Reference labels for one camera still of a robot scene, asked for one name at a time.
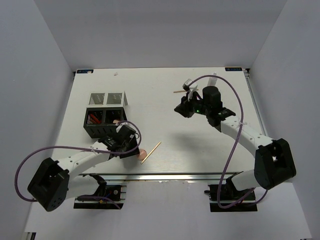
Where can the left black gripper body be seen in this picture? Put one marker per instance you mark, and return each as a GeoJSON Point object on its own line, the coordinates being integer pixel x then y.
{"type": "Point", "coordinates": [128, 146]}

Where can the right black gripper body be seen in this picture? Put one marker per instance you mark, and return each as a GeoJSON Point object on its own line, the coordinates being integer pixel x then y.
{"type": "Point", "coordinates": [194, 106]}

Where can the dark red makeup pencil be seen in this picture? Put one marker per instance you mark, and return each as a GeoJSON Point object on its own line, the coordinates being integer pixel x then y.
{"type": "Point", "coordinates": [94, 119]}

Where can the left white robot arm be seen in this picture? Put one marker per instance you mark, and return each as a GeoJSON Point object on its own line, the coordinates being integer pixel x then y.
{"type": "Point", "coordinates": [58, 180]}

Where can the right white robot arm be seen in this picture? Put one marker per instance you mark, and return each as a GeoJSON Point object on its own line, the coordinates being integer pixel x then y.
{"type": "Point", "coordinates": [273, 159]}

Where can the white pink blue bottle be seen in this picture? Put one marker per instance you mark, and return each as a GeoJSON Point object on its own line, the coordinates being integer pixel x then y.
{"type": "Point", "coordinates": [212, 80]}

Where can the wooden stick near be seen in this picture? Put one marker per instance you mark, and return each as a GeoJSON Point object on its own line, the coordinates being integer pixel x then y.
{"type": "Point", "coordinates": [151, 152]}

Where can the wooden stick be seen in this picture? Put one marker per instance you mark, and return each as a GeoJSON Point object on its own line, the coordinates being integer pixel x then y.
{"type": "Point", "coordinates": [151, 152]}
{"type": "Point", "coordinates": [182, 91]}

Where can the wooden stick far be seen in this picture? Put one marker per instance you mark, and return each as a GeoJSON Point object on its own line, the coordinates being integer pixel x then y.
{"type": "Point", "coordinates": [182, 91]}

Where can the black mesh organizer box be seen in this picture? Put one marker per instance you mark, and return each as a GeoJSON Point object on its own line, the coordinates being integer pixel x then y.
{"type": "Point", "coordinates": [106, 115]}

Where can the right blue table label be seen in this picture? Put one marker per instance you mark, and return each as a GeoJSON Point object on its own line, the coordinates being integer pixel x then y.
{"type": "Point", "coordinates": [233, 69]}

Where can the blue table label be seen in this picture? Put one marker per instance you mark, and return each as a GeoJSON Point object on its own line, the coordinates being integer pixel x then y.
{"type": "Point", "coordinates": [233, 69]}
{"type": "Point", "coordinates": [84, 71]}

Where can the white mesh organizer box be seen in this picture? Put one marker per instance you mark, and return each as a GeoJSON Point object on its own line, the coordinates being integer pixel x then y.
{"type": "Point", "coordinates": [108, 99]}

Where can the left blue table label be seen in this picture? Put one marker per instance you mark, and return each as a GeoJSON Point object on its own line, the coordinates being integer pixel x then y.
{"type": "Point", "coordinates": [84, 71]}

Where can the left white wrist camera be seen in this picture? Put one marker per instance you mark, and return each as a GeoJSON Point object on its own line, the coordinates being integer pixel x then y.
{"type": "Point", "coordinates": [119, 125]}

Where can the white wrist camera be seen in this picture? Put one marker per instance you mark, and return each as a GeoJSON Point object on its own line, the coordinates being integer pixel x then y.
{"type": "Point", "coordinates": [119, 125]}
{"type": "Point", "coordinates": [189, 87]}

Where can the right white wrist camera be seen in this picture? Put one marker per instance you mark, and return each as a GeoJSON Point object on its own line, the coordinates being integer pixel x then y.
{"type": "Point", "coordinates": [189, 87]}

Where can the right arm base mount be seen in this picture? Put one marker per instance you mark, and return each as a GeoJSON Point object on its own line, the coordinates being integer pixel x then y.
{"type": "Point", "coordinates": [248, 204]}

